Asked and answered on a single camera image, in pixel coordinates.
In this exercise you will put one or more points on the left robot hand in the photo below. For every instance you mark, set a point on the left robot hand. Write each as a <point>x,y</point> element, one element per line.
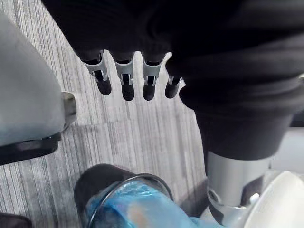
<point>180,35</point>

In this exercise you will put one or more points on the small black bin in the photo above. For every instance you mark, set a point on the small black bin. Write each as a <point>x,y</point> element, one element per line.
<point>95,183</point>

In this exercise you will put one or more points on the blue plastic bin bag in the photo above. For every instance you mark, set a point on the blue plastic bin bag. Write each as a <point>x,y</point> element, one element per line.
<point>142,209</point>

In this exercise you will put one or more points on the silver robot leg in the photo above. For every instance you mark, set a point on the silver robot leg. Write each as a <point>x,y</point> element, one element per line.
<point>23,95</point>

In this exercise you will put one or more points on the white rounded object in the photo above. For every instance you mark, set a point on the white rounded object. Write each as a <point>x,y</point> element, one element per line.
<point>280,202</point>

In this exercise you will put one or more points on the dark robot foot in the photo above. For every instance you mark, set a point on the dark robot foot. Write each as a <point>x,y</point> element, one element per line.
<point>14,221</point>

